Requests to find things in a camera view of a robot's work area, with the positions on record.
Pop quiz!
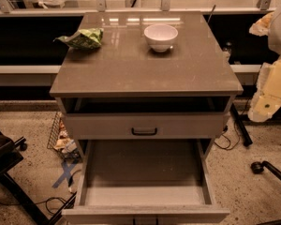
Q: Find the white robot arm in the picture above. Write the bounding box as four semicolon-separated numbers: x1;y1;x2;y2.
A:
248;5;281;122

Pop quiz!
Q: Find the grey drawer cabinet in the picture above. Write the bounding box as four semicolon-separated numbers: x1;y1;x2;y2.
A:
50;11;243;152

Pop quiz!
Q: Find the top grey drawer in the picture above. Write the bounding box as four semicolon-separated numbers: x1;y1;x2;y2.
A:
62;112;229;140

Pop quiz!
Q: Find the open grey lower drawer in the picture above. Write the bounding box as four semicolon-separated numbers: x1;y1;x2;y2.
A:
63;140;229;225

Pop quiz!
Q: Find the white ceramic bowl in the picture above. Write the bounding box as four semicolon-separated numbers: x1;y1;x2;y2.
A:
144;24;178;53

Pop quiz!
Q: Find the green chip bag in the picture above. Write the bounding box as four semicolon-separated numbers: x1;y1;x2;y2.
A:
56;28;104;50

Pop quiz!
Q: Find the black table leg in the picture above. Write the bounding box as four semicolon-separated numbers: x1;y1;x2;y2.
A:
230;105;253;147

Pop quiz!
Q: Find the black chair caster leg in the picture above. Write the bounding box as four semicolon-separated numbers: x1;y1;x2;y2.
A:
250;161;281;181

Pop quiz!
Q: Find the black office chair left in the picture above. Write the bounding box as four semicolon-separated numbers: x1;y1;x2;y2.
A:
0;131;50;225

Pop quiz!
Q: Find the black drawer handle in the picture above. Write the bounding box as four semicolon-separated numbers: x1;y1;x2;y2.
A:
131;127;158;136

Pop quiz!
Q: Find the wire basket with snacks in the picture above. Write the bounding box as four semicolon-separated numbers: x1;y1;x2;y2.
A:
47;112;81;159

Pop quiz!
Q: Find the black floor cable right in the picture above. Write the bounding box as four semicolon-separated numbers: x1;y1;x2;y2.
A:
214;125;242;151

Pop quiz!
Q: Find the black floor cable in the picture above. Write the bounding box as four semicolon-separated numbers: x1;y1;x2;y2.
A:
0;196;69;216
214;125;242;151

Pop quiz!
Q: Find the black floor cable left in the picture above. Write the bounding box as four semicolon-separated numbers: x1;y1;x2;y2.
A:
0;196;69;216

